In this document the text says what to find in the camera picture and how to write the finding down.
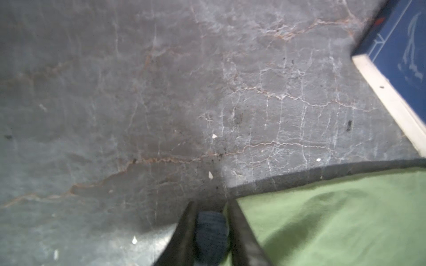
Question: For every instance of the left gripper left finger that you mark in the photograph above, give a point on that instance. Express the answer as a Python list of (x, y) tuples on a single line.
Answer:
[(180, 251)]

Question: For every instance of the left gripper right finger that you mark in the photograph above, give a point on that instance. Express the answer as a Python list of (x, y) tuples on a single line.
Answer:
[(245, 249)]

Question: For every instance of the green tank top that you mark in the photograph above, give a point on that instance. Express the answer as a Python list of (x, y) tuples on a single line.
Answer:
[(373, 219)]

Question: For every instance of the navy blue book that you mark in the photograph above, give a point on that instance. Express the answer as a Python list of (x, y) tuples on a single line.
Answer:
[(392, 59)]

